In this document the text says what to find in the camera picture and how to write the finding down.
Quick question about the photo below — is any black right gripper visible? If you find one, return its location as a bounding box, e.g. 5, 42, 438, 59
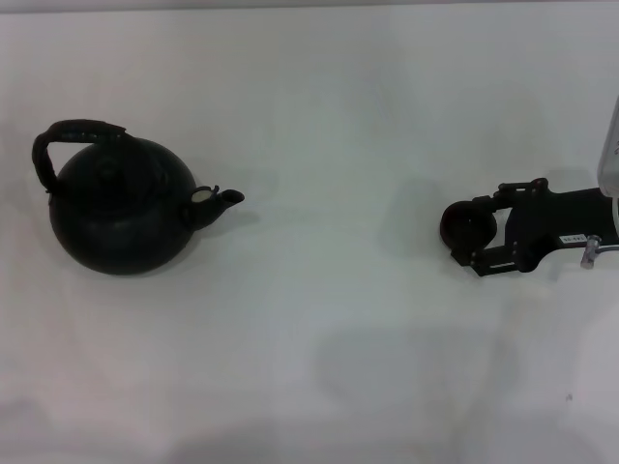
449, 177, 619, 279

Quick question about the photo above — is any small dark brown teacup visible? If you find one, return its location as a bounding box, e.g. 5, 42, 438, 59
439, 199, 496, 254

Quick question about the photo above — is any black round teapot with handle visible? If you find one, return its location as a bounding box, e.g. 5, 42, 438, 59
31, 118, 246, 276

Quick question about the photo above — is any grey cable with metal connector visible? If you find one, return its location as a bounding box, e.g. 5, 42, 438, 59
579, 235, 619, 269

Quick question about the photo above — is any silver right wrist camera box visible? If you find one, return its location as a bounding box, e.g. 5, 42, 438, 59
598, 94, 619, 198

